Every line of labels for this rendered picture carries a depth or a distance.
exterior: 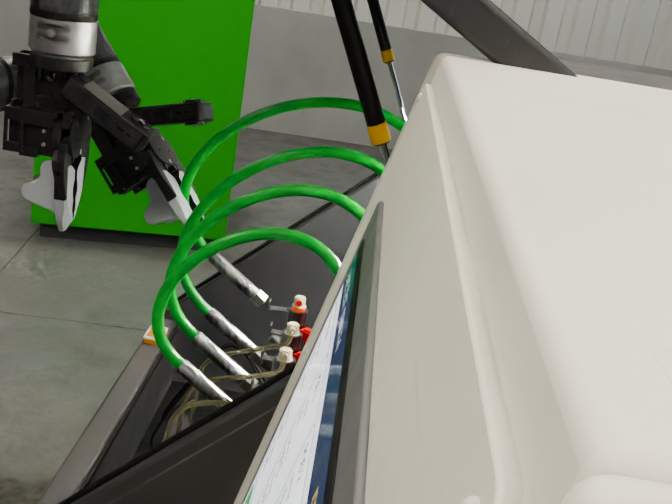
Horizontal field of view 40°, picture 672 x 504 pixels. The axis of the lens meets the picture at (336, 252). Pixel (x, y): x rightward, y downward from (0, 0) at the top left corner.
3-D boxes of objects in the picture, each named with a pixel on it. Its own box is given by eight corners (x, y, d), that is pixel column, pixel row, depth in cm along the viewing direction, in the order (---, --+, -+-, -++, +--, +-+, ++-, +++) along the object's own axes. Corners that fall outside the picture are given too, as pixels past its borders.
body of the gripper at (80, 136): (26, 142, 115) (31, 44, 111) (94, 154, 114) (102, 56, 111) (1, 156, 107) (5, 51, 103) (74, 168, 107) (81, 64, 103)
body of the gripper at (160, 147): (139, 198, 130) (97, 125, 131) (188, 166, 128) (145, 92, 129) (114, 199, 123) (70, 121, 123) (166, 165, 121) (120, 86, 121)
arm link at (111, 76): (131, 65, 129) (104, 56, 121) (147, 93, 129) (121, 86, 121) (89, 94, 131) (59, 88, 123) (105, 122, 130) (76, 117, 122)
